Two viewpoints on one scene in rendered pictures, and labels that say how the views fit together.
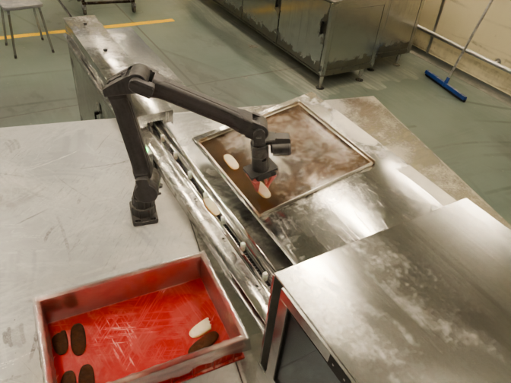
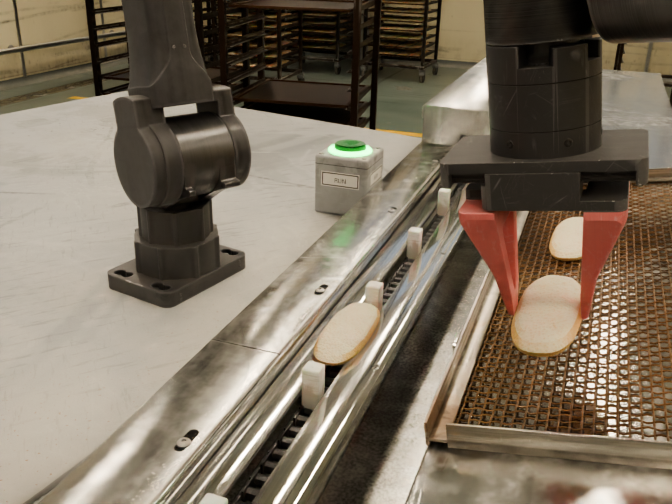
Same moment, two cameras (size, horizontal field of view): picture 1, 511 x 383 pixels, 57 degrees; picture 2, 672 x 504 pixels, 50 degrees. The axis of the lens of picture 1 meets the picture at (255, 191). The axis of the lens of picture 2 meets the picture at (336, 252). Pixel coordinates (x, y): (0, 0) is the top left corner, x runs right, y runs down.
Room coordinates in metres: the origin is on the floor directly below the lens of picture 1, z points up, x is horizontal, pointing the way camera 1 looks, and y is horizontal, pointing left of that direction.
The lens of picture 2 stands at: (0.95, -0.24, 1.13)
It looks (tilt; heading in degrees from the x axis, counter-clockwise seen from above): 23 degrees down; 53
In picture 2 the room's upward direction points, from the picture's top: 1 degrees clockwise
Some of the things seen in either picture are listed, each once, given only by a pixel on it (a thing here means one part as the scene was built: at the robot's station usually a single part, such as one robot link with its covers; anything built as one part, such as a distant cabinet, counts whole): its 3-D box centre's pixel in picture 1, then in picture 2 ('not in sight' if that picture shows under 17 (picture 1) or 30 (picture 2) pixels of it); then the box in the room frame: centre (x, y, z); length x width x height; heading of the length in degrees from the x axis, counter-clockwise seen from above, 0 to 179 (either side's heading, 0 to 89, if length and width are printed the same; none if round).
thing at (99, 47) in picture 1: (110, 62); (528, 70); (2.25, 0.81, 0.89); 1.25 x 0.18 x 0.09; 34
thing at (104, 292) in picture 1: (140, 328); not in sight; (0.71, 0.26, 0.88); 0.49 x 0.34 x 0.10; 119
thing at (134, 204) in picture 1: (143, 204); (177, 239); (1.22, 0.38, 0.86); 0.12 x 0.09 x 0.08; 22
